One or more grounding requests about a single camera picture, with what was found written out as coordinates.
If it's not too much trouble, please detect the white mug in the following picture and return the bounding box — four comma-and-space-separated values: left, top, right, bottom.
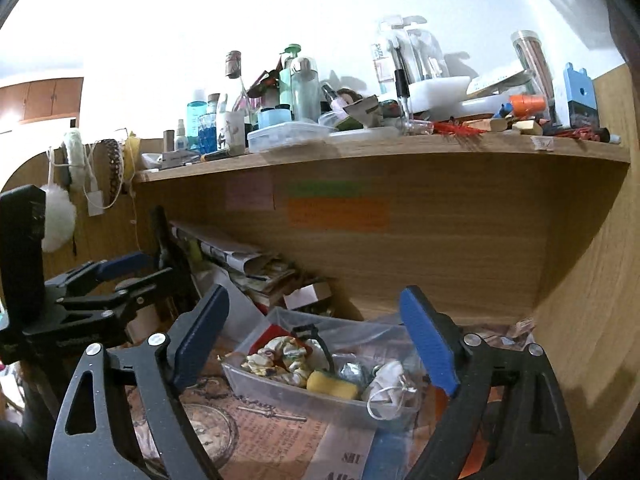
217, 112, 245, 152

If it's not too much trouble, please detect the green sticky note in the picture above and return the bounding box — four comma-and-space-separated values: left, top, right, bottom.
286, 180, 369, 198

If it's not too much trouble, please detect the rolled newspaper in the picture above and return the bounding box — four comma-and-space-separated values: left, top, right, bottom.
170, 221, 273, 275

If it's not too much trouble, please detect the clear flat plastic box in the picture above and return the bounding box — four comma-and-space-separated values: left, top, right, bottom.
247, 122, 336, 154

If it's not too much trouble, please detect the vintage clock print paper mat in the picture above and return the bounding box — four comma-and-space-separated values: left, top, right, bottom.
124, 328, 501, 480

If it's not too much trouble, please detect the blue liquid bottle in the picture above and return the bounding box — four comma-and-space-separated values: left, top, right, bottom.
186, 89, 207, 150

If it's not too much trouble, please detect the wooden shelf board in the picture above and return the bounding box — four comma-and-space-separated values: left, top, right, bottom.
134, 133, 631, 183

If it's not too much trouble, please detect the white paper sheet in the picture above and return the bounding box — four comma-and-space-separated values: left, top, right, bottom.
192, 266, 266, 346

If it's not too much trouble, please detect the blue plastic box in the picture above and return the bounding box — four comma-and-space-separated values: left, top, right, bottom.
563, 63, 600, 129

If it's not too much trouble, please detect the yellow green sponge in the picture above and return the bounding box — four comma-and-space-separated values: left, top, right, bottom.
306, 370, 359, 400

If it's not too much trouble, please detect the white fluffy puff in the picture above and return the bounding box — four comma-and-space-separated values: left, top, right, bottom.
41, 183, 76, 254

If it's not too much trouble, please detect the orange cap bottle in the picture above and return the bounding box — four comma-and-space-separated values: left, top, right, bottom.
509, 94, 547, 117

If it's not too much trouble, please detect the white drawstring pouch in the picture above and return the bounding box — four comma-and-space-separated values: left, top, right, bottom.
362, 360, 418, 422

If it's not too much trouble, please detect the pale green pump bottle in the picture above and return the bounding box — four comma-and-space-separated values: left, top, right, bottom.
279, 44, 302, 119

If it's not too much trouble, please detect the orange sticky note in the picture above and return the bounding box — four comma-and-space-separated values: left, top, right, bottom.
288, 197, 390, 233

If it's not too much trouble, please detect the black and white sleep mask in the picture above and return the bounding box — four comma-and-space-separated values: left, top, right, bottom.
292, 324, 335, 374

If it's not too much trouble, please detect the pink sticky note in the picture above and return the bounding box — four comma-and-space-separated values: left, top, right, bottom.
224, 170, 274, 211

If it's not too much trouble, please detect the clear plastic storage bin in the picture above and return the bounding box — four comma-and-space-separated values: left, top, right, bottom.
222, 308, 424, 431

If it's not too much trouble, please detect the white floral scrunchie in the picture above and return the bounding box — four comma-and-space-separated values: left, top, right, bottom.
241, 336, 312, 388

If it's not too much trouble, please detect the stack of books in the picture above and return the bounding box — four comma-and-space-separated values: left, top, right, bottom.
230, 258, 303, 314

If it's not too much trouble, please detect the red velvet pouch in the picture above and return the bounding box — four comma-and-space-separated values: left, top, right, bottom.
248, 324, 291, 354

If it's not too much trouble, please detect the beaded headband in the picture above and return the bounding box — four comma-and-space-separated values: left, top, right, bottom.
96, 139, 124, 205

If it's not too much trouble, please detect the tall clear cylinder jar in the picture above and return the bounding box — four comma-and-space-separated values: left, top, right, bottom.
511, 29, 556, 122

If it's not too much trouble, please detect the small white cardboard box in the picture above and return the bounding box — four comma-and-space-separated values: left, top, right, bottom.
283, 282, 332, 310

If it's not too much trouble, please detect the cork topped glass bottle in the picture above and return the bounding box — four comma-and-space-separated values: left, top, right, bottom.
226, 50, 243, 112

